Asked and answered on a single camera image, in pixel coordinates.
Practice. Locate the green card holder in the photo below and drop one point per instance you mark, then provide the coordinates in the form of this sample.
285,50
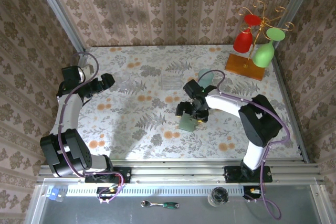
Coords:
187,125

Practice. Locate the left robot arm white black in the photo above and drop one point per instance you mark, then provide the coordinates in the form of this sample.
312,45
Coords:
72,111

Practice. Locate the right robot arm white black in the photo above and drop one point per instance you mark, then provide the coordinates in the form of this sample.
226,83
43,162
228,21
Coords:
228,103

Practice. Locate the clear wine glass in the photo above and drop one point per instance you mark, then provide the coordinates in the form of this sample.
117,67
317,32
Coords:
123,80

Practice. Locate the pale teal plastic glass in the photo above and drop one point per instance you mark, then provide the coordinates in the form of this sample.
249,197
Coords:
206,77

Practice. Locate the clear acrylic tray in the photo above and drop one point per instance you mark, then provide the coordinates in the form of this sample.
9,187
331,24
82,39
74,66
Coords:
172,82

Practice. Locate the red wine glass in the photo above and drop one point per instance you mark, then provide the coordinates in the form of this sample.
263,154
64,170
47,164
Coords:
242,41

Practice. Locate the green wine glass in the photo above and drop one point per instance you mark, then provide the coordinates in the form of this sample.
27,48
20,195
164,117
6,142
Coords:
262,56

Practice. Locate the clear glass jar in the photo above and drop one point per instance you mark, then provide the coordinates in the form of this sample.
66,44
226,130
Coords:
218,196

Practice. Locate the grey metal shelf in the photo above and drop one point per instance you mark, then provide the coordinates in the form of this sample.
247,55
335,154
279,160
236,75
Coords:
189,216

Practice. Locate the blue white plastic connector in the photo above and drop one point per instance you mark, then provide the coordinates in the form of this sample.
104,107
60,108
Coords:
53,193

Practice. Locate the aluminium side rail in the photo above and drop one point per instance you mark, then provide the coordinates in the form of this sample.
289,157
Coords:
290,111
83,57

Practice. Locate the aluminium frame beam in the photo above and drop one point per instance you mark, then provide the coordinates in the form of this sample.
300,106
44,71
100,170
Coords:
178,172

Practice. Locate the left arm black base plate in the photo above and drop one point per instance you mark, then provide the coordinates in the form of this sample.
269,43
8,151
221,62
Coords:
126,174

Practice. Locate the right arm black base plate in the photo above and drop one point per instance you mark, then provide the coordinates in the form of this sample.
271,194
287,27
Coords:
267,174

